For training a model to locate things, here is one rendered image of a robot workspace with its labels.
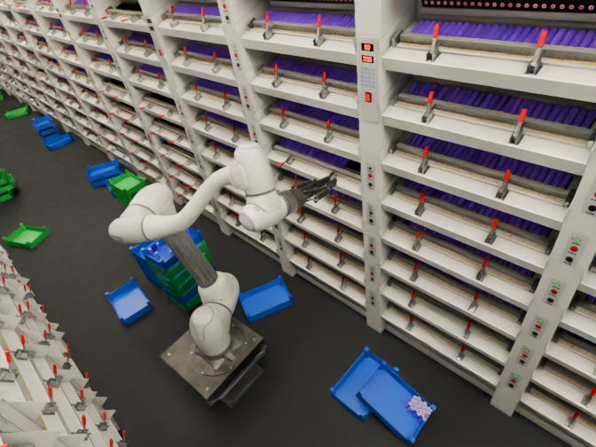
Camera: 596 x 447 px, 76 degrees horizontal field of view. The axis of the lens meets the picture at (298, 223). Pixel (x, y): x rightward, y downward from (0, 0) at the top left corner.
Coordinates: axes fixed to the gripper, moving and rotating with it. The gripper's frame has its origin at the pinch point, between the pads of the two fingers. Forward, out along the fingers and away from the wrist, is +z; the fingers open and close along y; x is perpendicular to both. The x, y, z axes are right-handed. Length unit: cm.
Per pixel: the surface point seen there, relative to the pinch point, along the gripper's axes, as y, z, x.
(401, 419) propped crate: -50, 1, 104
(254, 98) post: 54, 10, -22
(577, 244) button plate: -82, 12, -5
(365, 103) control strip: -10.2, 6.5, -31.6
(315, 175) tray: 20.3, 16.0, 8.4
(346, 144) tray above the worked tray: 2.6, 14.4, -11.6
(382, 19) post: -16, 2, -58
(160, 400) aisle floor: 51, -69, 121
